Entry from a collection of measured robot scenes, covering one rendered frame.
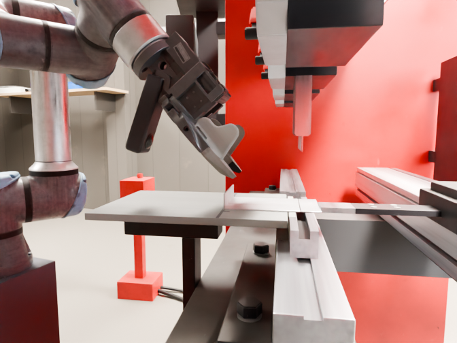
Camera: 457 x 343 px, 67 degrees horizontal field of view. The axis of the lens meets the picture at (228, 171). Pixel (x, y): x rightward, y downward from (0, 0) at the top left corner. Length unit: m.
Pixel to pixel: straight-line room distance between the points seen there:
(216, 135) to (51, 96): 0.58
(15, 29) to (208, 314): 0.47
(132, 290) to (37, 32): 2.07
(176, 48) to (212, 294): 0.35
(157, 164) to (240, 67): 3.34
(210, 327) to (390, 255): 0.64
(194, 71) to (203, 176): 3.82
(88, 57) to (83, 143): 4.77
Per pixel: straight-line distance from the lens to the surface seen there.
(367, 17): 0.27
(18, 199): 0.95
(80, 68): 0.62
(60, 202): 0.96
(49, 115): 0.96
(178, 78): 0.51
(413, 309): 1.59
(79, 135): 5.40
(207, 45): 1.99
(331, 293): 0.32
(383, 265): 1.00
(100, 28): 0.55
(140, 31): 0.52
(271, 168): 1.35
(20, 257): 0.98
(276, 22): 0.27
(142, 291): 2.46
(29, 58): 0.60
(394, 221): 0.87
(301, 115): 0.45
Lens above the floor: 1.10
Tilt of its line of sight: 6 degrees down
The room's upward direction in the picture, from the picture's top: straight up
